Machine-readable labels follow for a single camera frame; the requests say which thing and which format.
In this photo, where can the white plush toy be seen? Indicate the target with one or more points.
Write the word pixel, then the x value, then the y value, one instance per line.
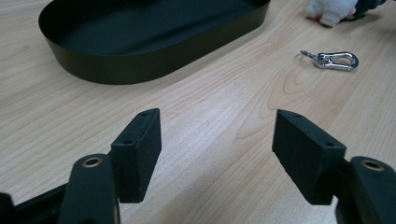
pixel 331 9

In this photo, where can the silver carabiner clip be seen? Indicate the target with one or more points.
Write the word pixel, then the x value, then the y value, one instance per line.
pixel 334 60

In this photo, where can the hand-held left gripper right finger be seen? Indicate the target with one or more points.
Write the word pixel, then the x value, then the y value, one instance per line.
pixel 306 155

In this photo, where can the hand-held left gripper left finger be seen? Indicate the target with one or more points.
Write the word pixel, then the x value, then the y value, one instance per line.
pixel 137 158

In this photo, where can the black oval tray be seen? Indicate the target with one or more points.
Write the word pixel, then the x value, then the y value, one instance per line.
pixel 146 40

